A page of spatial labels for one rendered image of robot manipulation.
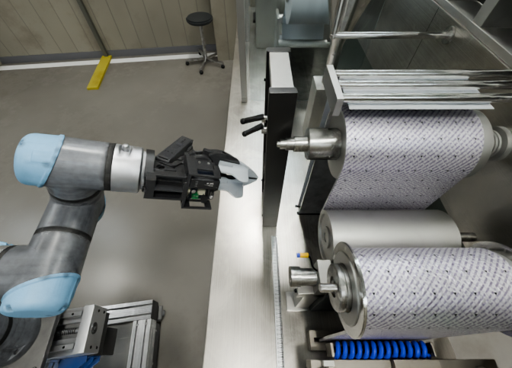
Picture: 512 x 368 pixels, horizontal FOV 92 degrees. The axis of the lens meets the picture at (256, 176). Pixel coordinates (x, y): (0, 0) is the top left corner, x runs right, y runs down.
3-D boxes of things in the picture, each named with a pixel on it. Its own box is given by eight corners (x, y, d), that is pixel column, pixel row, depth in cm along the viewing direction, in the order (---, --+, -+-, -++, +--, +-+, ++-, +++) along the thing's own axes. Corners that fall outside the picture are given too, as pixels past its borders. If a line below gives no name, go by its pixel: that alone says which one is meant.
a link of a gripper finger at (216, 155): (235, 177, 48) (190, 173, 45) (233, 172, 50) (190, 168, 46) (242, 157, 46) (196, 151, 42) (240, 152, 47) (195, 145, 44)
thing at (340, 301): (324, 264, 46) (337, 262, 39) (335, 264, 46) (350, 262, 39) (329, 308, 44) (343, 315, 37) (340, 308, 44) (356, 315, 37)
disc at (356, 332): (327, 257, 52) (348, 227, 40) (329, 257, 52) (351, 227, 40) (341, 341, 43) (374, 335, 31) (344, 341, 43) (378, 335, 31)
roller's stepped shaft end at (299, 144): (276, 143, 52) (276, 132, 49) (304, 143, 52) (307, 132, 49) (276, 155, 50) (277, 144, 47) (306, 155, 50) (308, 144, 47)
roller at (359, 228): (315, 224, 63) (326, 200, 53) (414, 223, 63) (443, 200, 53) (323, 272, 56) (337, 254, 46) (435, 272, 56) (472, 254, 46)
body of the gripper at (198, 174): (214, 211, 44) (139, 208, 39) (207, 182, 50) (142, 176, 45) (225, 176, 40) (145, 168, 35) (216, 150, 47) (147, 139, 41)
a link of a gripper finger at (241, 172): (264, 192, 47) (218, 188, 43) (255, 174, 52) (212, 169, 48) (270, 179, 46) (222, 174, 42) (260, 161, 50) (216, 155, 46)
